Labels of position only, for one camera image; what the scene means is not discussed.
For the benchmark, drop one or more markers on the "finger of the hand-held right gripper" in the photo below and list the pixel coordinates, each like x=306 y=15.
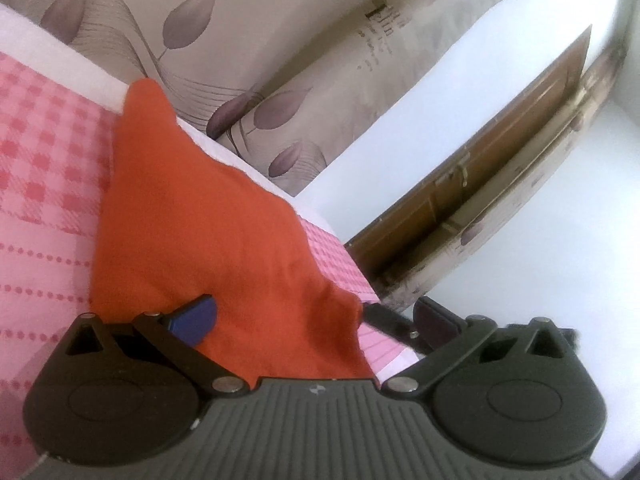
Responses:
x=392 y=324

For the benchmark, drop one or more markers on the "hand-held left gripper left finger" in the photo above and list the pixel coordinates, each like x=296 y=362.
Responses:
x=196 y=318

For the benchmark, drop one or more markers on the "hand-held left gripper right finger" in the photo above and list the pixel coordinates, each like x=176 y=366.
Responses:
x=434 y=318

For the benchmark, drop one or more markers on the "brown wooden door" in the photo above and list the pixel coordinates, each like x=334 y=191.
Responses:
x=500 y=160

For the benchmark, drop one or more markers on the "orange shirt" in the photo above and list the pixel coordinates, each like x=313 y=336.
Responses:
x=200 y=220

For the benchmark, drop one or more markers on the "pink checked blanket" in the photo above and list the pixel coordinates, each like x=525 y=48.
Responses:
x=40 y=160

